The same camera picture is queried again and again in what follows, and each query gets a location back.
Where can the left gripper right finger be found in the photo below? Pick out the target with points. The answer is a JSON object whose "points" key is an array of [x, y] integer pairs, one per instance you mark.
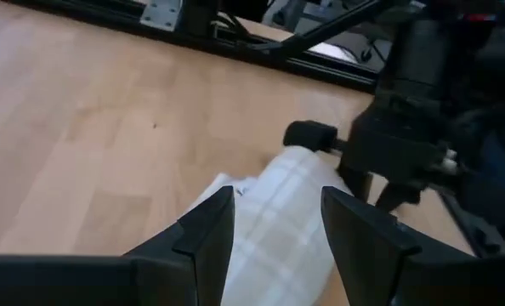
{"points": [[405, 272]]}

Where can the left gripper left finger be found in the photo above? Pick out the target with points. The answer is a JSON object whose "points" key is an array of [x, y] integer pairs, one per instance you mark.
{"points": [[159, 276]]}

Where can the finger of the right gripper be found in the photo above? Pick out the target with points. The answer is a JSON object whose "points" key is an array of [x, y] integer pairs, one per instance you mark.
{"points": [[399, 196], [310, 135]]}

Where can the white plaid towel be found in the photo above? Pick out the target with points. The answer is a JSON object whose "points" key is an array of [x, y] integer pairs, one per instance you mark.
{"points": [[278, 229]]}

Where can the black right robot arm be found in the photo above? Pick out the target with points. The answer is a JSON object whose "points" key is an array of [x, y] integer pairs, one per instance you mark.
{"points": [[439, 55]]}

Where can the white paper sheet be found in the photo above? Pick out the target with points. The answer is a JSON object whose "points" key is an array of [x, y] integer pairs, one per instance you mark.
{"points": [[333, 52]]}

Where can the person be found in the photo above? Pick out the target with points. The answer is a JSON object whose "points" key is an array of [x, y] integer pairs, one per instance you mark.
{"points": [[499, 178]]}

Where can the grey metal corner plate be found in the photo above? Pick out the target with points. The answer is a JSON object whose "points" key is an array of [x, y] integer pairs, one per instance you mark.
{"points": [[161, 15]]}

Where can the black aluminium table frame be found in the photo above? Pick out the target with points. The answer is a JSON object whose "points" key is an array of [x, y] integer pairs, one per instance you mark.
{"points": [[252, 42]]}

